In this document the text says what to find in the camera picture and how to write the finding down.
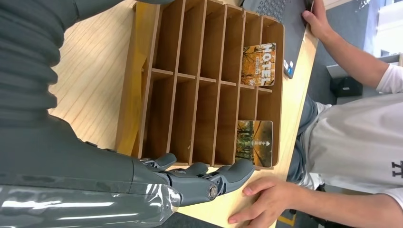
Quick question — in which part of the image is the hotel key card with arrow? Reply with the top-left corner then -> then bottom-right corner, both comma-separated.
234,120 -> 274,168

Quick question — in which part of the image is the black box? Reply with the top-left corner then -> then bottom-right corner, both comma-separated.
330,76 -> 363,97

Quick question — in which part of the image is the grey laptop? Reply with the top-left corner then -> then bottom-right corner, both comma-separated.
240,0 -> 312,80

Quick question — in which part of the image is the white furniture panel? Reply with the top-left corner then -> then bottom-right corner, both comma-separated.
374,0 -> 403,57

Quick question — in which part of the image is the person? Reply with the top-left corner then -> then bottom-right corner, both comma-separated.
226,0 -> 403,228

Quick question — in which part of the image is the wooden slotted card holder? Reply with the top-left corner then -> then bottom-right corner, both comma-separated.
115,0 -> 286,171

